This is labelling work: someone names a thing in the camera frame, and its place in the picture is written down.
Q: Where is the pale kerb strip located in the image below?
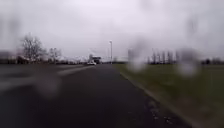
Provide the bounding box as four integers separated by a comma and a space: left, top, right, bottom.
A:
118, 69, 208, 128

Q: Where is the distant line of trees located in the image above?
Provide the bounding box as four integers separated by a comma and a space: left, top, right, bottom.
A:
200, 57, 224, 66

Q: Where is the white car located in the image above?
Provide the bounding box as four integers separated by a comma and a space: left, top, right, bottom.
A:
86, 60, 97, 66

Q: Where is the dark asphalt path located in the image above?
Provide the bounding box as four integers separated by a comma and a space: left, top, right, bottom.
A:
0, 64, 194, 128

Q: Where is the grey asphalt road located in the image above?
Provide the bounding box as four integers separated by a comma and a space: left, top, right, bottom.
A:
0, 63, 89, 84

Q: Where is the street lamp pole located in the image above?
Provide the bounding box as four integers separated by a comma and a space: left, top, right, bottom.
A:
108, 40, 114, 65

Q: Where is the large bare tree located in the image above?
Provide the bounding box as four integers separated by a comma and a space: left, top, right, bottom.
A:
19, 33, 46, 64

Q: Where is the green grass field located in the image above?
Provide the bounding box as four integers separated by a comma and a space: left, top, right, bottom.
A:
113, 63, 224, 128

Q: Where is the row of tall trees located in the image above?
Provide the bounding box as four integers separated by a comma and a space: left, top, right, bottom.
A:
148, 49, 179, 65

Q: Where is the pale strip beside road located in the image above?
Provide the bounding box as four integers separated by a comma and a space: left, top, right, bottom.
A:
0, 65, 96, 93

